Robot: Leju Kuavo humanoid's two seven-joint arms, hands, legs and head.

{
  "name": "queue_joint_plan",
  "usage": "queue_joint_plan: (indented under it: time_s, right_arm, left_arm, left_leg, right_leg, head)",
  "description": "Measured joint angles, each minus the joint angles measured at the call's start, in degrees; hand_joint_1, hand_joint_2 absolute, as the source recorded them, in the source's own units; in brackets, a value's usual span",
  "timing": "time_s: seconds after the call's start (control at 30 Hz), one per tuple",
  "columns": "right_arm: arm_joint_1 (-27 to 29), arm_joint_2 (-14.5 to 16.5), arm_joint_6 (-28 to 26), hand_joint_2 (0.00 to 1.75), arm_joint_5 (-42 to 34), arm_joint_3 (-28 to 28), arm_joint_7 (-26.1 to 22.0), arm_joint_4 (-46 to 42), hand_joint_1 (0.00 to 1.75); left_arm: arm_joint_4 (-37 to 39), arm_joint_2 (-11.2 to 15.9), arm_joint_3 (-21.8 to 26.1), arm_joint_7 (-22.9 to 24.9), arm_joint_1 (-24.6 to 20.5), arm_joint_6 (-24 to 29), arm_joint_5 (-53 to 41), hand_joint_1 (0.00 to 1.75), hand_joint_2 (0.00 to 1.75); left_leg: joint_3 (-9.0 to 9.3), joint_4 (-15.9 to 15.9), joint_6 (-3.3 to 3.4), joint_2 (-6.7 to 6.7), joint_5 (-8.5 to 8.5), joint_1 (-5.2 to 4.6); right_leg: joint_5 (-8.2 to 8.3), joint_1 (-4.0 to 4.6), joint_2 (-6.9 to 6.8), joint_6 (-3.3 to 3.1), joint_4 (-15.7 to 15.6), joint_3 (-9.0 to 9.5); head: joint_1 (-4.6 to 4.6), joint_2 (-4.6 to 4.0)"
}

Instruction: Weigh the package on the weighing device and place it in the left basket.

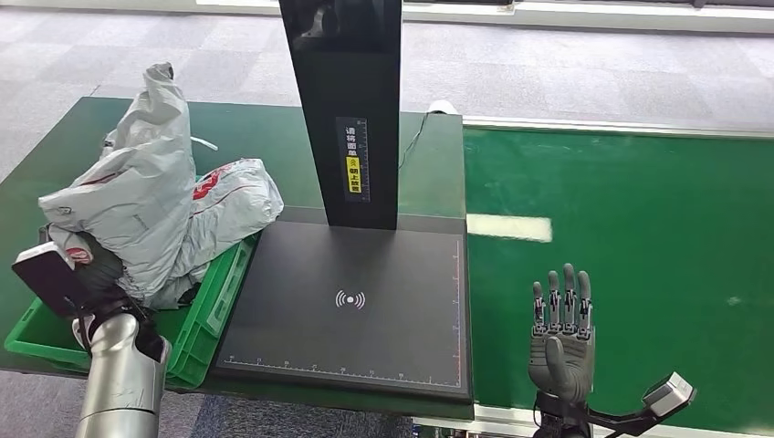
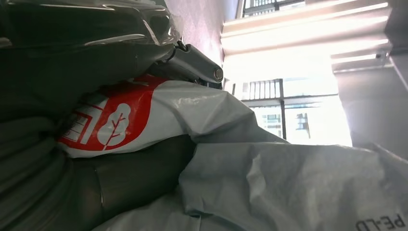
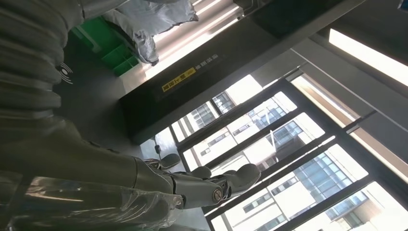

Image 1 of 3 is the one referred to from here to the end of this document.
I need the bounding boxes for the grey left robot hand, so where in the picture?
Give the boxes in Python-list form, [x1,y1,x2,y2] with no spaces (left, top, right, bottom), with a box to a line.
[72,232,126,305]

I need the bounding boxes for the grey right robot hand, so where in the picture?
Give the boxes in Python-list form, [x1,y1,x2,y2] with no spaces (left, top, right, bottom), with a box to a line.
[528,263,598,405]

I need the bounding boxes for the grey package with red print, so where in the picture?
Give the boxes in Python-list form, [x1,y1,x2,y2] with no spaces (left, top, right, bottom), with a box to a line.
[37,60,220,304]

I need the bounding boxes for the green plastic basket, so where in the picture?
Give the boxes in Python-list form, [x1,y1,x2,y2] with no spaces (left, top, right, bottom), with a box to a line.
[4,231,262,390]

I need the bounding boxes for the grey package with red stripe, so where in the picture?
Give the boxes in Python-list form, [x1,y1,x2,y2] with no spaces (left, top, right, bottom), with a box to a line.
[147,157,286,311]

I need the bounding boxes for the green conveyor belt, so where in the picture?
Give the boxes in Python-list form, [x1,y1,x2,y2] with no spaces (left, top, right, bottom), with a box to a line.
[462,126,774,435]

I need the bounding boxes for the black and yellow column label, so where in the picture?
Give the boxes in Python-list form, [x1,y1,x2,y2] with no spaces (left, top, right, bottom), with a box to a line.
[335,116,371,203]

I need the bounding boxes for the black scanner column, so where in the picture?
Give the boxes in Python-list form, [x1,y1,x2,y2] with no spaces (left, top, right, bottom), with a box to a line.
[277,0,404,232]

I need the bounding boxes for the white floor ledge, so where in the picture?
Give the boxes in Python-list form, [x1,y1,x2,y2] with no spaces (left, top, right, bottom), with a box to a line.
[0,0,774,35]

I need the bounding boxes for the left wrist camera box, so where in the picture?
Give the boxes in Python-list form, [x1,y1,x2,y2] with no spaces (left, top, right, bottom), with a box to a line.
[11,241,84,319]

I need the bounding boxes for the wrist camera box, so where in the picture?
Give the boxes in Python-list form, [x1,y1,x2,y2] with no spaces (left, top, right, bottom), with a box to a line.
[641,371,697,419]
[11,241,84,319]

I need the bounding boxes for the aluminium conveyor rail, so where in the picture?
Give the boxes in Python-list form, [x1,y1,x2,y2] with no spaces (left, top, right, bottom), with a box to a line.
[461,115,774,141]
[413,403,774,438]

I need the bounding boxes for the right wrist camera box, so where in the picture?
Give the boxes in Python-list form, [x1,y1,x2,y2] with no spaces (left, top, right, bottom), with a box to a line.
[641,371,697,419]

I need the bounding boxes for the thin black cable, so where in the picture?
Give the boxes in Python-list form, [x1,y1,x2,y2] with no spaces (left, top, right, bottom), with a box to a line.
[397,110,431,172]

